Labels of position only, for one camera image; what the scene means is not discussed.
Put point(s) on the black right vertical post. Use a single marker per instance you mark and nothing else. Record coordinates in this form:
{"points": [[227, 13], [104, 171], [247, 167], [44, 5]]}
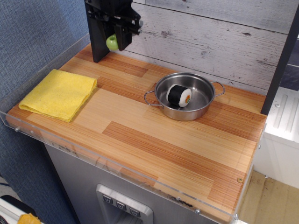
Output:
{"points": [[284, 58]]}

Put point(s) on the grey toy fridge cabinet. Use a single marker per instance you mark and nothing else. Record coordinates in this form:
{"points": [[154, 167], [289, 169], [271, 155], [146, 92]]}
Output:
{"points": [[77, 177]]}

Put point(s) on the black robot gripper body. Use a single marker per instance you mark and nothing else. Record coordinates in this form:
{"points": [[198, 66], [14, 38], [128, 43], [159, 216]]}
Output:
{"points": [[116, 13]]}

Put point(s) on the black left vertical post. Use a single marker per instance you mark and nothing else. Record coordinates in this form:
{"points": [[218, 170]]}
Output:
{"points": [[98, 52]]}

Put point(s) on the black vertical post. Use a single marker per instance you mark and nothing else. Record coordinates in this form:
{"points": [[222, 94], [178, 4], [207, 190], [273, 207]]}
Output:
{"points": [[284, 58], [98, 52]]}

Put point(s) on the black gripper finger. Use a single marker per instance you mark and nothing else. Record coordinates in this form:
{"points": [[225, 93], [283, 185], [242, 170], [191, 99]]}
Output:
{"points": [[101, 33], [124, 35]]}

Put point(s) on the green handled grey spatula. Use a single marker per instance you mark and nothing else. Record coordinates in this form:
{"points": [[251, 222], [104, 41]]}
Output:
{"points": [[111, 42]]}

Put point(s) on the silver dispenser button panel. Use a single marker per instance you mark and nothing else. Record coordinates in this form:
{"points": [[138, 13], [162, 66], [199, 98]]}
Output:
{"points": [[123, 206]]}

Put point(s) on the yellow black object bottom left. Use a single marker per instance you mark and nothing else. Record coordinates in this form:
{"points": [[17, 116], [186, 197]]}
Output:
{"points": [[22, 219]]}

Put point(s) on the white ribbed appliance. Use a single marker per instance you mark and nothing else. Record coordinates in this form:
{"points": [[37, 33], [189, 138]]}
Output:
{"points": [[277, 154]]}

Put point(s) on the yellow folded cloth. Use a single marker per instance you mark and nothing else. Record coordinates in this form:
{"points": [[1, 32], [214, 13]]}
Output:
{"points": [[59, 95]]}

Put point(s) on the toy sushi roll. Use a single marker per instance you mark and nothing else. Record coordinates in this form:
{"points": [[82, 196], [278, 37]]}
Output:
{"points": [[179, 95]]}

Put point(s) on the small steel pot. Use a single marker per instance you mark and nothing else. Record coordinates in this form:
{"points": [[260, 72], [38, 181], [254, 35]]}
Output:
{"points": [[203, 94]]}

